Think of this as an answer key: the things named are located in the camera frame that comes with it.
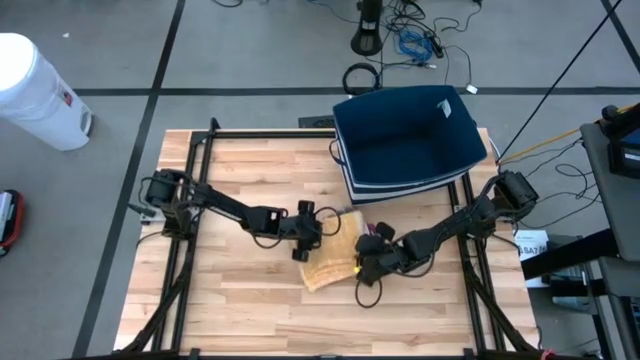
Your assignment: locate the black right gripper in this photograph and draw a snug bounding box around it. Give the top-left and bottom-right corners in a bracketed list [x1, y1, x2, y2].
[354, 222, 409, 289]

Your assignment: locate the orange checked towel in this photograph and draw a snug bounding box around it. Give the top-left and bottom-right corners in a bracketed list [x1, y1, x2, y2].
[298, 209, 371, 294]

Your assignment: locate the black floor plate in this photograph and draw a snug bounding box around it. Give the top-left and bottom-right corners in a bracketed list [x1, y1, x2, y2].
[298, 114, 336, 130]

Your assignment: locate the navy white striped basket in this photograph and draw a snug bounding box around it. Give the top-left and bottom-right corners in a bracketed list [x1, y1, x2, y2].
[328, 84, 489, 206]

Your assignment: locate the white printed paper box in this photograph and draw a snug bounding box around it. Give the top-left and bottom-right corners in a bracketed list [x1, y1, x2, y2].
[513, 229, 550, 289]

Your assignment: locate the black desk crossbar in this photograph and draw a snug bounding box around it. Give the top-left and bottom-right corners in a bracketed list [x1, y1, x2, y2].
[521, 228, 619, 281]

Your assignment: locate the black pole stand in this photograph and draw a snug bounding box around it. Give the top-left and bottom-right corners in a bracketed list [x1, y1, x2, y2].
[349, 0, 384, 57]

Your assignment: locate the grey desk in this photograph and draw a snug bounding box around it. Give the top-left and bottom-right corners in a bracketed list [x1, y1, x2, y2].
[579, 117, 640, 264]

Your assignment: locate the red black floor device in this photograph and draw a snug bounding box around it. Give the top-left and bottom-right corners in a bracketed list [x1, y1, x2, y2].
[0, 188, 25, 257]

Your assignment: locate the white trash bin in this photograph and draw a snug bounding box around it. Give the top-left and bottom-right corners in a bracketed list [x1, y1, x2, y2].
[0, 32, 95, 152]

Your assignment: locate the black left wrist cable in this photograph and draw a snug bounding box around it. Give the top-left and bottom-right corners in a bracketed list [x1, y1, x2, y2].
[314, 205, 343, 237]

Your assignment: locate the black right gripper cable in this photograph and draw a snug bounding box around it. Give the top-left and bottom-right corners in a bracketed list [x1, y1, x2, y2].
[353, 277, 384, 309]

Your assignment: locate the black table frame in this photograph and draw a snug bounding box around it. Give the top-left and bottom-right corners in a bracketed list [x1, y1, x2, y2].
[114, 117, 546, 360]

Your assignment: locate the black cable loop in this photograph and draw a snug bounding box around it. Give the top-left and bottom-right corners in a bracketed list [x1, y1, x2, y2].
[341, 62, 382, 96]

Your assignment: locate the yellow cable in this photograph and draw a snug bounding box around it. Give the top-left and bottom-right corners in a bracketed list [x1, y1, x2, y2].
[504, 102, 640, 161]

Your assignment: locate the blue cable coil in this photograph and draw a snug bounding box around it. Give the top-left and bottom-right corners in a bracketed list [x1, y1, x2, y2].
[397, 29, 435, 64]

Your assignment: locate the black cable bundle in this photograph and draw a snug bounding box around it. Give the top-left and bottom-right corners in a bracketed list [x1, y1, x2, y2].
[382, 0, 484, 86]

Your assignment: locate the long black slanted cable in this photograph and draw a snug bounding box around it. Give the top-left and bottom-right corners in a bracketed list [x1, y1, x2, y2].
[497, 0, 626, 164]

